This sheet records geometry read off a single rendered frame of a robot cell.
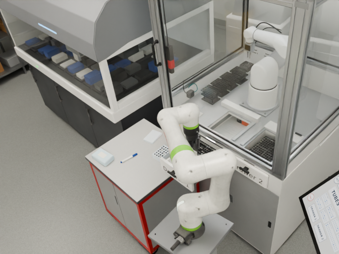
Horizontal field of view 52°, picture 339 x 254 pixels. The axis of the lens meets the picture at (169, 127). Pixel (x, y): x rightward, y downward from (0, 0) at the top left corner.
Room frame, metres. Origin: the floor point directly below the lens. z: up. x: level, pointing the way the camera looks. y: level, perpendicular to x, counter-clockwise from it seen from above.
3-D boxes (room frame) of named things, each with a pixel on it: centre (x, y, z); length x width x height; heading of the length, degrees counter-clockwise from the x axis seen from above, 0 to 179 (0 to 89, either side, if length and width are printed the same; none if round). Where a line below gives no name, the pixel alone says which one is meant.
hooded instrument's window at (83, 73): (3.26, 0.54, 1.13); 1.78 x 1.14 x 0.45; 38
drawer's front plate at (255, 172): (1.46, -0.45, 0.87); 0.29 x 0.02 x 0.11; 38
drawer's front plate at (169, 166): (1.51, 0.00, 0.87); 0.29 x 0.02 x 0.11; 38
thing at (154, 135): (2.01, 0.14, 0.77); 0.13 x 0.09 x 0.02; 141
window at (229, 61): (1.69, -0.30, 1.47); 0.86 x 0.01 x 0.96; 38
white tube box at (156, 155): (1.81, 0.08, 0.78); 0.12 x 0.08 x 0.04; 134
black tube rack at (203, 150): (1.63, -0.16, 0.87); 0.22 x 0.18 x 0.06; 128
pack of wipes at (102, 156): (1.85, 0.51, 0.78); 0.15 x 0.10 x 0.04; 45
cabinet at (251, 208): (1.97, -0.66, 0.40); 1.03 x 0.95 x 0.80; 38
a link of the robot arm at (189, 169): (1.11, -0.06, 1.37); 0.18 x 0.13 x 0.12; 9
